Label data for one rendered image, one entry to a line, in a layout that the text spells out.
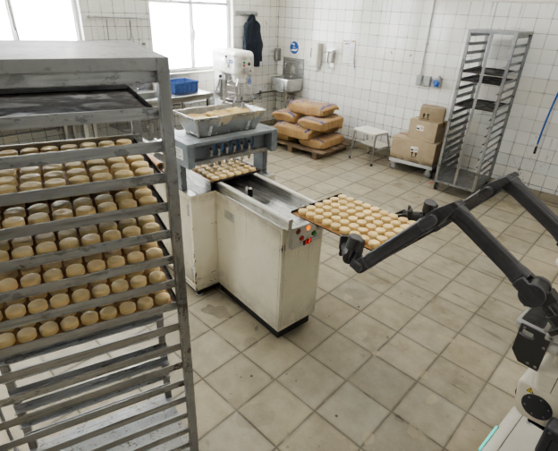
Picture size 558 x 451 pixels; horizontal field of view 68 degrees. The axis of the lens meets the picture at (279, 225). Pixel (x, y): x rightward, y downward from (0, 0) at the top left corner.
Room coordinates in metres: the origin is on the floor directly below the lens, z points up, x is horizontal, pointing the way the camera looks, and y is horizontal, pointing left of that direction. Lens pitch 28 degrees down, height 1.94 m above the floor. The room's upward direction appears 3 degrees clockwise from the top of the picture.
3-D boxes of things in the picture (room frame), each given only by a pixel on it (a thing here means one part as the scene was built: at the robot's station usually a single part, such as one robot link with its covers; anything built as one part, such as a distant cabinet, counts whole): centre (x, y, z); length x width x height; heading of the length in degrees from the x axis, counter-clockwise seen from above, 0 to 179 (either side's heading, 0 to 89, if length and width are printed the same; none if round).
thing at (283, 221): (2.78, 0.60, 0.87); 2.01 x 0.03 x 0.07; 42
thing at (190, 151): (2.79, 0.42, 1.01); 0.72 x 0.33 x 0.34; 132
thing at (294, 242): (2.14, -0.16, 0.77); 0.24 x 0.04 x 0.14; 132
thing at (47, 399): (1.29, 0.78, 0.42); 0.64 x 0.03 x 0.03; 120
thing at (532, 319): (1.21, -1.02, 0.93); 0.28 x 0.16 x 0.22; 133
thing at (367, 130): (5.93, -1.30, 0.23); 0.45 x 0.45 x 0.46; 39
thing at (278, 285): (2.41, 0.08, 0.45); 0.70 x 0.34 x 0.90; 42
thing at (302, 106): (6.39, -0.42, 0.62); 0.72 x 0.42 x 0.17; 54
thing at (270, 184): (2.97, 0.39, 0.87); 2.01 x 0.03 x 0.07; 42
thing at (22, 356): (1.29, 0.78, 0.69); 0.64 x 0.03 x 0.03; 120
